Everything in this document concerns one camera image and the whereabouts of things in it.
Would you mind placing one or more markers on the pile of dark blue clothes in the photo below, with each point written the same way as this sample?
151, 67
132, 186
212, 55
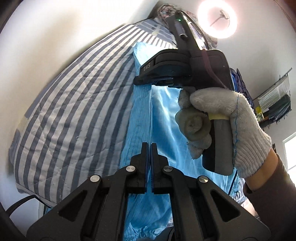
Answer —
240, 81

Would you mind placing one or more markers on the light blue garment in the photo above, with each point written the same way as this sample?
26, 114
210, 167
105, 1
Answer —
138, 129

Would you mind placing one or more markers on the blue white striped blanket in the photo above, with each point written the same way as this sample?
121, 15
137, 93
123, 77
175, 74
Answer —
69, 104

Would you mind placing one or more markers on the person's right forearm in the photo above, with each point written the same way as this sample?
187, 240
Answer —
272, 187

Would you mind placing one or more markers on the person's right hand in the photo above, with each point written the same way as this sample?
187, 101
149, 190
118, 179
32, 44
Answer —
245, 125

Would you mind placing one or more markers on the window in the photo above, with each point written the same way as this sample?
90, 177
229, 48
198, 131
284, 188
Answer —
291, 153

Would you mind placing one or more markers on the black clothes rack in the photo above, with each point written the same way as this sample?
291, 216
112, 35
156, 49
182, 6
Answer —
274, 97

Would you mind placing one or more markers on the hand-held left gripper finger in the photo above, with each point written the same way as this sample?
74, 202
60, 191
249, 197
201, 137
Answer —
148, 166
152, 166

